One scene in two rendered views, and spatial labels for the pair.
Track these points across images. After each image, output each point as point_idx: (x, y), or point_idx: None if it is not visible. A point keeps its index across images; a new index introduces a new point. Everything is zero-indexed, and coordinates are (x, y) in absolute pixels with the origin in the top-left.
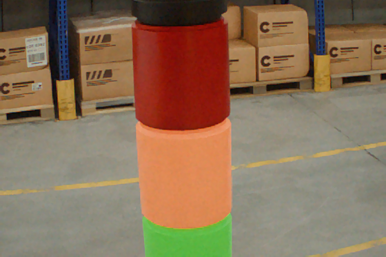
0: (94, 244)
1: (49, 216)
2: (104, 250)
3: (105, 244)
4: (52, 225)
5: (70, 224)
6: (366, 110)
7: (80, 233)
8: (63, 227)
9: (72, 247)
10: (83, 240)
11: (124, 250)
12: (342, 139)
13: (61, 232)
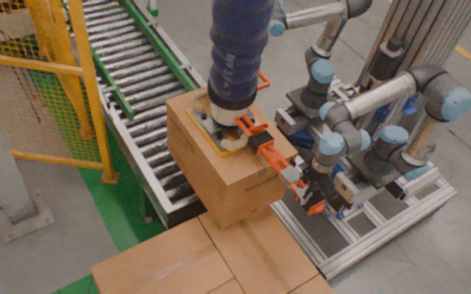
0: None
1: None
2: None
3: None
4: None
5: None
6: None
7: None
8: None
9: None
10: None
11: None
12: None
13: None
